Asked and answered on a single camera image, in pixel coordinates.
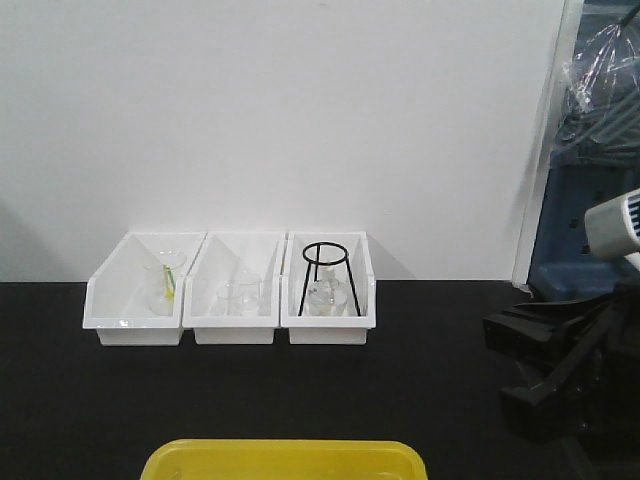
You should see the middle white storage bin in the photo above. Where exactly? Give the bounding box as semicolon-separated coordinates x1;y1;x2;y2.
182;231;286;345

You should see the right white storage bin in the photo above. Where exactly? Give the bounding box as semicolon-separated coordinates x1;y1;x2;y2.
280;231;376;345

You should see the white storage bin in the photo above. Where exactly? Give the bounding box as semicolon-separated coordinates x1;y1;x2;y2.
82;231;206;346
182;231;286;345
280;231;376;345

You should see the clear beaker in middle bin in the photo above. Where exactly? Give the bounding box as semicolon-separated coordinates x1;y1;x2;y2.
215;267;263;316

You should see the black wire tripod stand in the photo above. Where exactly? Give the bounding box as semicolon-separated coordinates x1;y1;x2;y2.
297;241;362;317

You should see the blue pegboard drying rack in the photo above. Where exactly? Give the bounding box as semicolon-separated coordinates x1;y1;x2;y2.
528;150;639;301

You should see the clear flask in right bin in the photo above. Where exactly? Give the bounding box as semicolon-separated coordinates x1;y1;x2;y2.
305;267;349;317

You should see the clear plastic bag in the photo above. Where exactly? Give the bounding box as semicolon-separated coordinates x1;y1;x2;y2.
553;1;639;166

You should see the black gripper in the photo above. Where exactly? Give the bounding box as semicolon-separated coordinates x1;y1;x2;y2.
483;280;639;479

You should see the yellow plastic tray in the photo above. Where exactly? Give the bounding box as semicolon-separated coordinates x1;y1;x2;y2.
140;439;428;479

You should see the left white storage bin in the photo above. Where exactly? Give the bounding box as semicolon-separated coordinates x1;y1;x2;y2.
82;231;206;346

